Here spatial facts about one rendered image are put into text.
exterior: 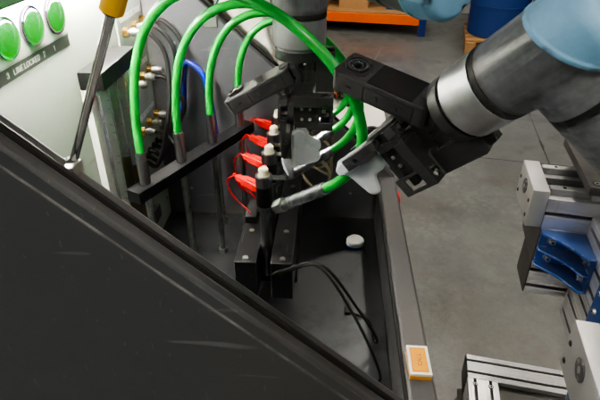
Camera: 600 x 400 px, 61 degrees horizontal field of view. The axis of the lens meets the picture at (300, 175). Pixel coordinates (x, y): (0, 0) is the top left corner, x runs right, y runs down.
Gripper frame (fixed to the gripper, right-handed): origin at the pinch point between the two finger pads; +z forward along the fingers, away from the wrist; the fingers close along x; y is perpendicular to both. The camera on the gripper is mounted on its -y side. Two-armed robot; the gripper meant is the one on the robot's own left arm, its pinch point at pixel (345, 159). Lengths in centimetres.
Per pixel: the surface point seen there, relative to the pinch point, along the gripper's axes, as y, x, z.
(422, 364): 28.8, -7.0, 8.0
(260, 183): -4.7, -0.7, 20.4
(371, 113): 1, 57, 52
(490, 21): 28, 436, 242
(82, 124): -19.2, -25.5, -7.7
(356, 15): -73, 415, 348
